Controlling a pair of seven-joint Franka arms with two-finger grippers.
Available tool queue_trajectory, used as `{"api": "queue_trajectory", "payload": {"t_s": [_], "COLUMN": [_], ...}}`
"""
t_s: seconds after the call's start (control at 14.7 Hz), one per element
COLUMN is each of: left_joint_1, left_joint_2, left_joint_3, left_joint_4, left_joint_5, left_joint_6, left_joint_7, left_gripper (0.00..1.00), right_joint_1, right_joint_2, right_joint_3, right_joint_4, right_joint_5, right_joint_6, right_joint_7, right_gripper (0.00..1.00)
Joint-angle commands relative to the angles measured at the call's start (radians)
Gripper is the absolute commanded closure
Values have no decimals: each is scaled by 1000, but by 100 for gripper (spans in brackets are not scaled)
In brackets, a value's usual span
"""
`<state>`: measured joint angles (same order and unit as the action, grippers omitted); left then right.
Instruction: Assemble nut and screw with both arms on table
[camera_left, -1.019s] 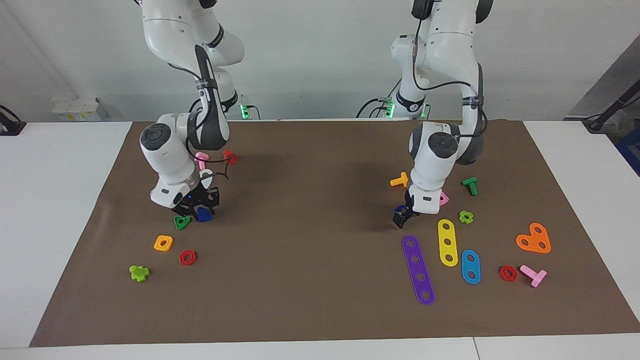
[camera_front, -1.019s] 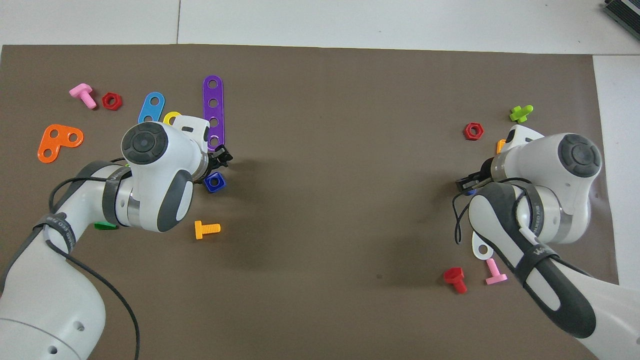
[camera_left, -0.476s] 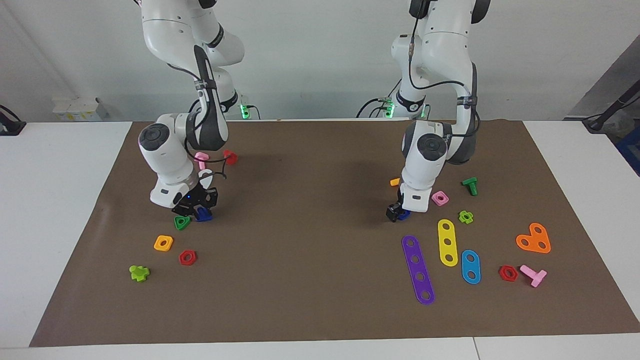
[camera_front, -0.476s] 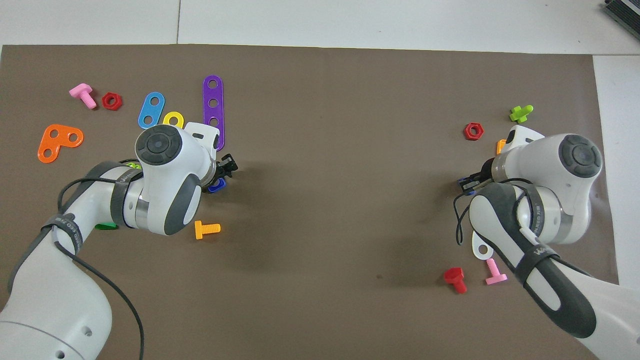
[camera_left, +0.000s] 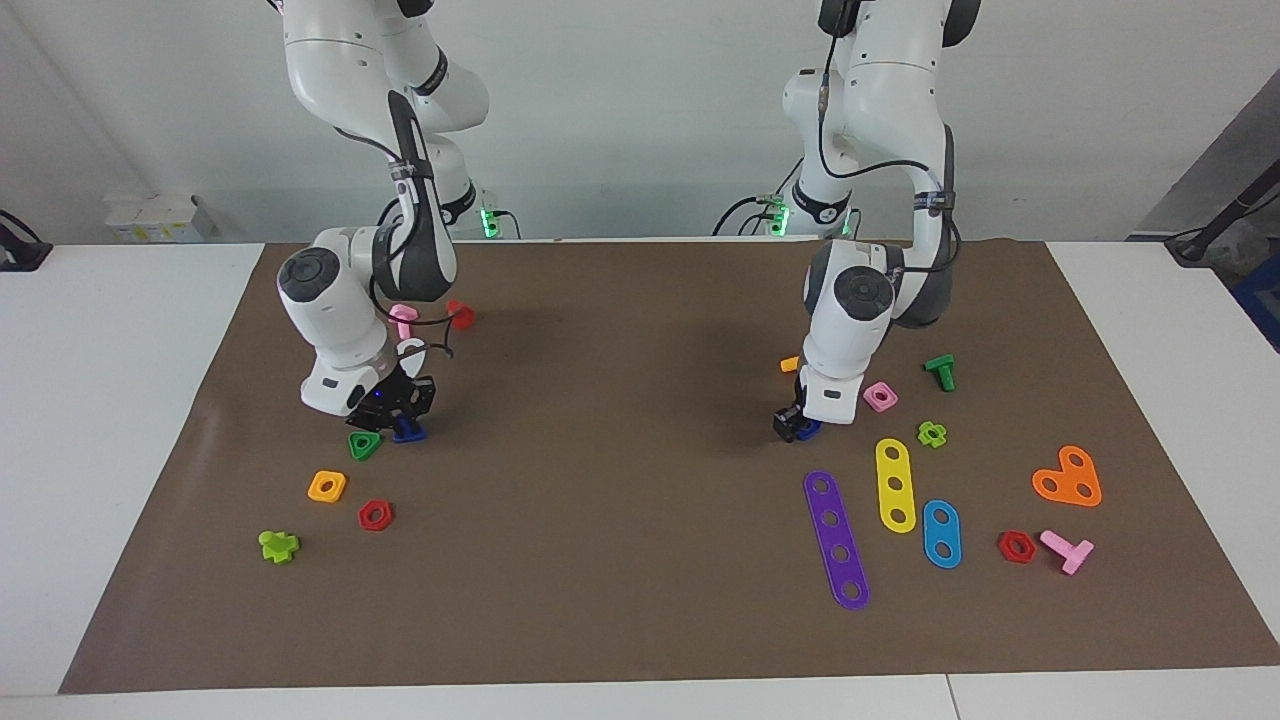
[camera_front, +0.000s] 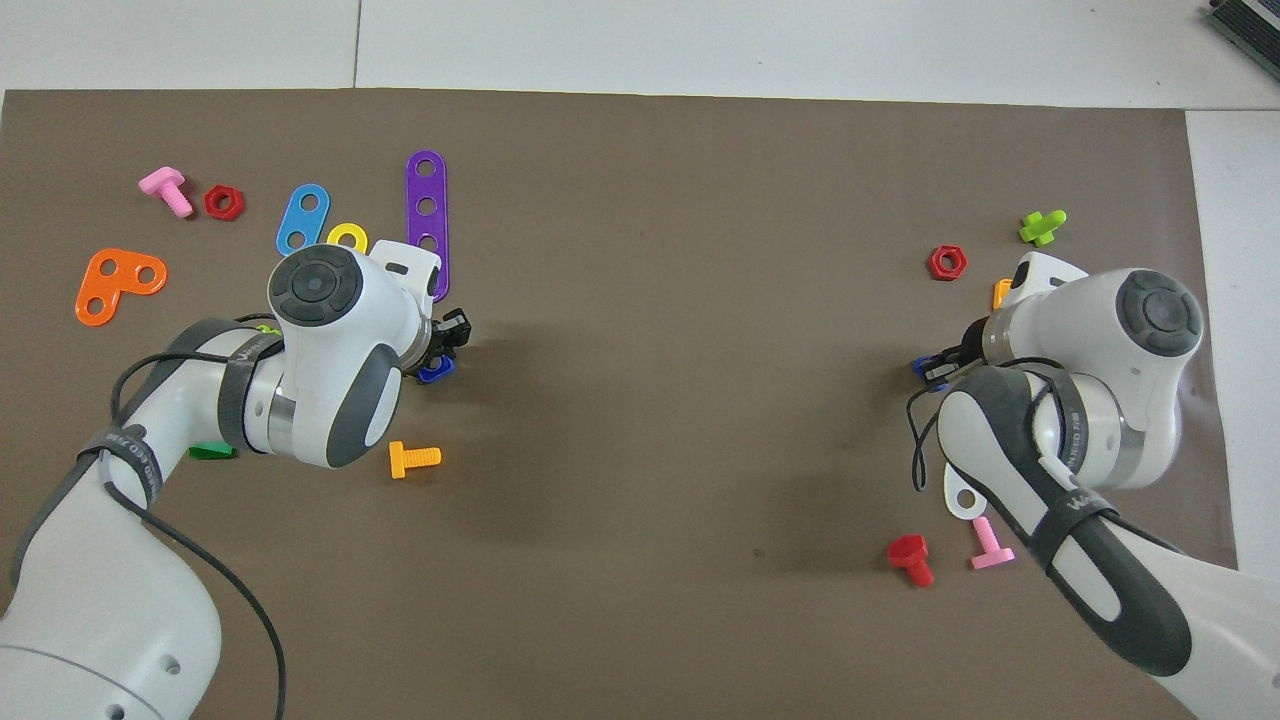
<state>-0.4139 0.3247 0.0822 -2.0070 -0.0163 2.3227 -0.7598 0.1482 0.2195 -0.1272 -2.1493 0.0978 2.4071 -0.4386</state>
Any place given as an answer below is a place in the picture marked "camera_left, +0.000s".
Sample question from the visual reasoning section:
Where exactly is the yellow three-hole plate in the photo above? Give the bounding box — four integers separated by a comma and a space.
875, 438, 917, 534

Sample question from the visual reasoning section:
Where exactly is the purple four-hole plate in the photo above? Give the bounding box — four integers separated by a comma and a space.
803, 470, 871, 611

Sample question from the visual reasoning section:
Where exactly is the brown table mat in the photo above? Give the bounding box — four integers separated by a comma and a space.
58, 238, 1280, 696

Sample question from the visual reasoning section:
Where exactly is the blue two-hole plate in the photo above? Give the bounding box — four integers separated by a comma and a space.
922, 499, 963, 570

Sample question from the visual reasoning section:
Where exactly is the orange L-shaped plate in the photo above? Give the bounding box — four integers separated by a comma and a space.
1032, 446, 1103, 508

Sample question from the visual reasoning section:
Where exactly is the white cardboard box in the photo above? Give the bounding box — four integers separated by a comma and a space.
105, 193, 216, 244

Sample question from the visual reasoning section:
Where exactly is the black stand pole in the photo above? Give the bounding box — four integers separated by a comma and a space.
1165, 165, 1280, 266

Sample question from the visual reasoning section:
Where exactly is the blue crate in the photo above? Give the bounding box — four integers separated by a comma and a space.
1232, 255, 1280, 353

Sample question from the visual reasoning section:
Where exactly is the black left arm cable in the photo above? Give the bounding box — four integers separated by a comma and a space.
815, 0, 963, 276

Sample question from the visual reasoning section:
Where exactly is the black device with cable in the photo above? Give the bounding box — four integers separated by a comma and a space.
0, 208, 53, 273

